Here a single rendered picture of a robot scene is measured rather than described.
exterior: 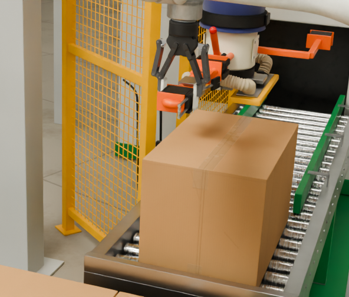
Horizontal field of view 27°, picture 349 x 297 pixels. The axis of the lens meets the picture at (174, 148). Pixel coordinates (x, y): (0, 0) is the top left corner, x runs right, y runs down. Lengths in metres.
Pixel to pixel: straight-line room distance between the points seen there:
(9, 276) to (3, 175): 0.93
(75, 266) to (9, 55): 1.10
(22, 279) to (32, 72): 1.06
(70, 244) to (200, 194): 1.64
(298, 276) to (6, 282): 0.94
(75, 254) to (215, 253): 1.49
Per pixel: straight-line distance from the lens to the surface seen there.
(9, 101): 3.21
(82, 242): 3.86
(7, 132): 3.26
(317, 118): 4.29
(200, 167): 2.28
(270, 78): 2.59
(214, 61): 2.21
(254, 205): 2.27
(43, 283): 2.44
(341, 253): 3.97
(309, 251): 2.62
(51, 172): 4.73
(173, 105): 1.88
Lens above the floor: 1.78
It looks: 20 degrees down
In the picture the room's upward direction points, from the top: 3 degrees clockwise
